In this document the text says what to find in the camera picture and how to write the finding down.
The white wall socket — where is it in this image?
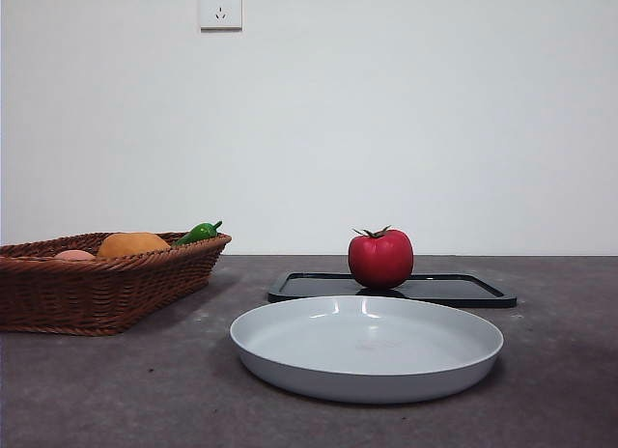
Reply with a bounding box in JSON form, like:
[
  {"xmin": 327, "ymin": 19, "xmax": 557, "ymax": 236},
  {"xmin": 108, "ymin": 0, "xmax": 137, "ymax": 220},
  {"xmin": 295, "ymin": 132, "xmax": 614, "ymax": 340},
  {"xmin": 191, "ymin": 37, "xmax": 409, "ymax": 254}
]
[{"xmin": 199, "ymin": 0, "xmax": 243, "ymax": 33}]

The pale grey round plate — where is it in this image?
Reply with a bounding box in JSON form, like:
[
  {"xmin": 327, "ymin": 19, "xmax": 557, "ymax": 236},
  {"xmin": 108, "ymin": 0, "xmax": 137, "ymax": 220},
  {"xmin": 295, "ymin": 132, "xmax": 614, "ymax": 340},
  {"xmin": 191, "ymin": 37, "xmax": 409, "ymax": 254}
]
[{"xmin": 228, "ymin": 294, "xmax": 505, "ymax": 405}]

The pink peach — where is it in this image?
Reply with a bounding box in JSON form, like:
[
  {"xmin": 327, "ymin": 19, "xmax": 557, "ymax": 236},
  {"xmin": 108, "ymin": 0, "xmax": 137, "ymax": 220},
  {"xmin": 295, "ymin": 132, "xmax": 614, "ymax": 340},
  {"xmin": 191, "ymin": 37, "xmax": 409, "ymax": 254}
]
[{"xmin": 52, "ymin": 249, "xmax": 97, "ymax": 262}]

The green chili pepper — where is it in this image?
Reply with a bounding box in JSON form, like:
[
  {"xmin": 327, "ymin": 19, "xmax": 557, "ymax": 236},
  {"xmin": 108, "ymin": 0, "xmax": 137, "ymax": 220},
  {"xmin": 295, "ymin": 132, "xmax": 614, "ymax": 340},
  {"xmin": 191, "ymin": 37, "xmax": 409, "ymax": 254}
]
[{"xmin": 171, "ymin": 220, "xmax": 224, "ymax": 247}]

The brown wicker basket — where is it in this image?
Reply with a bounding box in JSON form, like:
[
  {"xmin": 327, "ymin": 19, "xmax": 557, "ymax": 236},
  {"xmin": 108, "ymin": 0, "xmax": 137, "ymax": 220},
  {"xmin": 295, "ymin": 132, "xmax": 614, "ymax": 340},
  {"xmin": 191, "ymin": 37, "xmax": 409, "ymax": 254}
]
[{"xmin": 0, "ymin": 231, "xmax": 233, "ymax": 337}]

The red tomato with green stem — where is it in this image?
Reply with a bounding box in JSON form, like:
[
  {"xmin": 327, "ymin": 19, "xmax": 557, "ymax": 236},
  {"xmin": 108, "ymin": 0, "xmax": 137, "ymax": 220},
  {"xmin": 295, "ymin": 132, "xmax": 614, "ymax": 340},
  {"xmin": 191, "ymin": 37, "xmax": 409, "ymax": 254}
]
[{"xmin": 348, "ymin": 225, "xmax": 415, "ymax": 291}]

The orange round fruit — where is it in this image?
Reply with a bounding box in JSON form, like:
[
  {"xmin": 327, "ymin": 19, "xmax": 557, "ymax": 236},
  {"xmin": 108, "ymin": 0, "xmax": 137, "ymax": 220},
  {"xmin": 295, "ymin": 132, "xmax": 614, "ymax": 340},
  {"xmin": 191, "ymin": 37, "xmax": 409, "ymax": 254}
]
[{"xmin": 96, "ymin": 231, "xmax": 173, "ymax": 260}]

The dark green flat tray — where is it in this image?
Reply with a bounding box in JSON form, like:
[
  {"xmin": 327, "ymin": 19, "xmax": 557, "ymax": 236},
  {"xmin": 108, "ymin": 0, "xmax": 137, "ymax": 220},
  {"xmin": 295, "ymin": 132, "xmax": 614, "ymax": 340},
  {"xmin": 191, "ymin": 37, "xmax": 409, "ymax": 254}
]
[{"xmin": 267, "ymin": 271, "xmax": 518, "ymax": 309}]

